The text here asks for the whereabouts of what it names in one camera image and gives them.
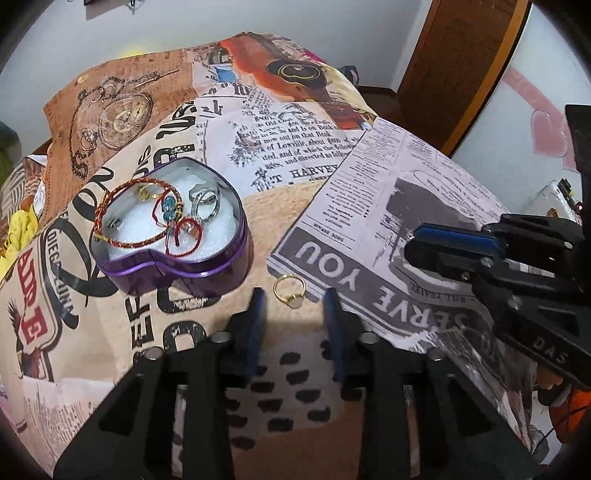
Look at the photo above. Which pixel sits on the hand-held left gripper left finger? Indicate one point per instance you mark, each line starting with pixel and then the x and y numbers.
pixel 254 323

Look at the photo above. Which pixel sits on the orange cloth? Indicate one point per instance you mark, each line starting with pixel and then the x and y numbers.
pixel 575 408

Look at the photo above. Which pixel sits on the pink heart sticker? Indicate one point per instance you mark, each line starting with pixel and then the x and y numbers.
pixel 549 134

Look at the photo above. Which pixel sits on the purple heart-shaped tin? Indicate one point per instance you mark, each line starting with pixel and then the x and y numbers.
pixel 217 249

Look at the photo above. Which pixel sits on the printed blanket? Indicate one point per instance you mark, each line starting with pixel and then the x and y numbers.
pixel 286 152

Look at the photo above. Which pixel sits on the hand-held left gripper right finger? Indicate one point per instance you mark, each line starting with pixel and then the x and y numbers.
pixel 334 332

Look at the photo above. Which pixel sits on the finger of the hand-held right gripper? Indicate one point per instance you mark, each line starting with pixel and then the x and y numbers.
pixel 438 258
pixel 455 237

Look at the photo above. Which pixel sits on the white stickered appliance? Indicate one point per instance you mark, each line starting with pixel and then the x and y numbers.
pixel 554 198

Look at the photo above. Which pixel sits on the dark bag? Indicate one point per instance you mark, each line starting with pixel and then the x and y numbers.
pixel 352 74

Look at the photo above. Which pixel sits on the yellow cloth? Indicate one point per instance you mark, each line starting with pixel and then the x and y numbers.
pixel 21 228

